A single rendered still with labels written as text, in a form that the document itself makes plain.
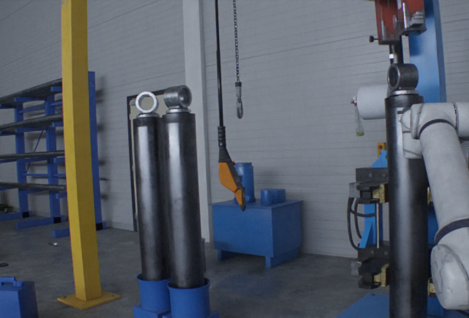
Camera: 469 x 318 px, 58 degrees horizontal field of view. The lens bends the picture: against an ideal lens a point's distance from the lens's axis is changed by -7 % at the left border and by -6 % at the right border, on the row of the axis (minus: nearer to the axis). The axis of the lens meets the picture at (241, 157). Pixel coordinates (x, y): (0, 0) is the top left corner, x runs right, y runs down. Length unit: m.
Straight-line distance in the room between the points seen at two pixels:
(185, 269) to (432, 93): 1.88
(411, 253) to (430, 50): 1.23
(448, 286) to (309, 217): 4.16
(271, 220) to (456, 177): 3.40
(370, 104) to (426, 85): 0.67
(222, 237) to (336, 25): 2.62
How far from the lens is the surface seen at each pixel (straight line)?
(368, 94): 3.47
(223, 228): 4.96
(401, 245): 2.50
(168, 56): 6.63
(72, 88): 3.86
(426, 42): 2.95
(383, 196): 2.52
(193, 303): 2.95
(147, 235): 3.11
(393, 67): 2.56
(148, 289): 3.18
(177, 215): 2.85
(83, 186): 3.86
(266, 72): 5.44
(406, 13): 2.38
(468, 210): 1.21
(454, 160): 1.34
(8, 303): 3.42
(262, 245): 4.67
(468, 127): 1.55
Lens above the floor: 1.24
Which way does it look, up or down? 1 degrees down
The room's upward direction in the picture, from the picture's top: 3 degrees counter-clockwise
